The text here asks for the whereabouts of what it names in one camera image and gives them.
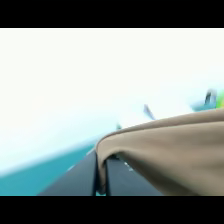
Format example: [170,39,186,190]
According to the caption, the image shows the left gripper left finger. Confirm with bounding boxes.
[38,151,99,197]

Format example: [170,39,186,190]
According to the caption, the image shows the brown garment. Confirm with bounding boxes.
[94,107,224,197]

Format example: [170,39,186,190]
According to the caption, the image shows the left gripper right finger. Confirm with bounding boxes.
[105,155,164,197]

